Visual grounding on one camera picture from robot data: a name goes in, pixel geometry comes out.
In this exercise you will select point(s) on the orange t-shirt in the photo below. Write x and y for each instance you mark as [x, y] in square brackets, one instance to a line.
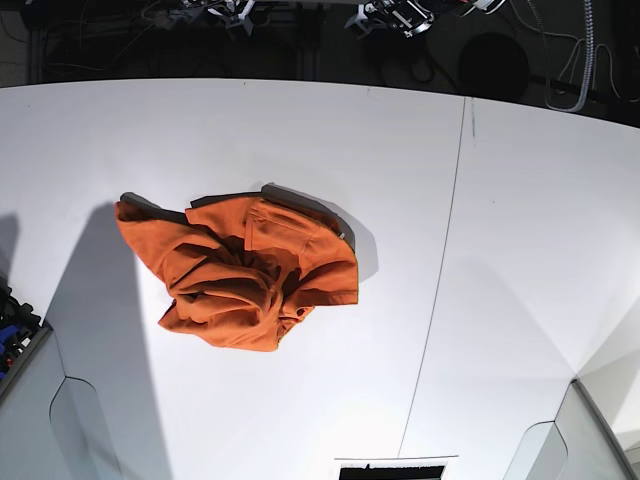
[242, 271]

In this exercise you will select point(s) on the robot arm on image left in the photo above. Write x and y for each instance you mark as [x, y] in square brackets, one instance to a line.
[231, 13]

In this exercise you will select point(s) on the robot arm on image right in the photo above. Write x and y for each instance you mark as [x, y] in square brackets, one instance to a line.
[411, 17]

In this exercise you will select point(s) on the round black stool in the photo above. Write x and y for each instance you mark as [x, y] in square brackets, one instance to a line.
[493, 66]

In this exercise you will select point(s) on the black slot plate bottom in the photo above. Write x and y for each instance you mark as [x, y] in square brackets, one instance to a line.
[427, 468]

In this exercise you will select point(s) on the blue black items bin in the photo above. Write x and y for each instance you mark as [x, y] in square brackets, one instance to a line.
[19, 325]

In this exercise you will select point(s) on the grey panel bottom left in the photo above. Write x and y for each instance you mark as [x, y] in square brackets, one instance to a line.
[52, 425]

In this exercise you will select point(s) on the grey panel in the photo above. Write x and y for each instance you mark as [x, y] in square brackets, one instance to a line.
[52, 425]
[577, 444]

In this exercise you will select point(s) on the grey panel bottom right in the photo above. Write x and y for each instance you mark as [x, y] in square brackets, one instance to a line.
[577, 444]

